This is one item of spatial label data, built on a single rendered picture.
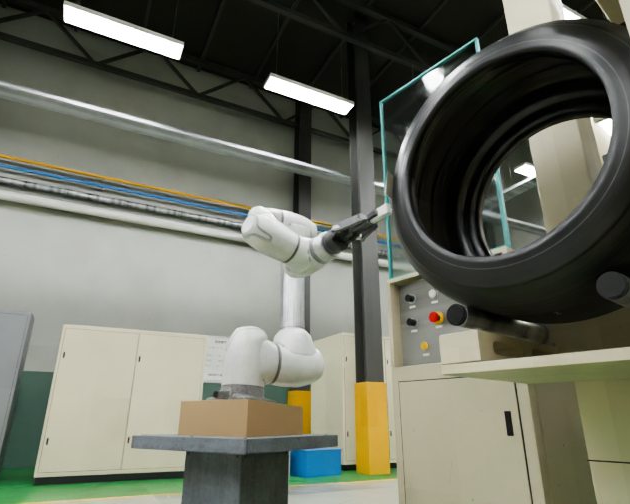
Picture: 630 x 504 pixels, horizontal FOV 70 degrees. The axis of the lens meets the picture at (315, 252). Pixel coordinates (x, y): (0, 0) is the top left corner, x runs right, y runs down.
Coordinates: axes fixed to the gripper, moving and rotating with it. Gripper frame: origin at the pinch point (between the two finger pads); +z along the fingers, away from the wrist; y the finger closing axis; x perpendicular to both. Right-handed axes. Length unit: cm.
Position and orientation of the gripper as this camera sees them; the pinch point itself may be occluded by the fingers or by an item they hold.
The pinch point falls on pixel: (380, 213)
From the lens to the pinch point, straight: 129.0
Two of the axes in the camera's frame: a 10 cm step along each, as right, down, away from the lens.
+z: 6.4, -4.0, -6.6
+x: 0.9, 8.9, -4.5
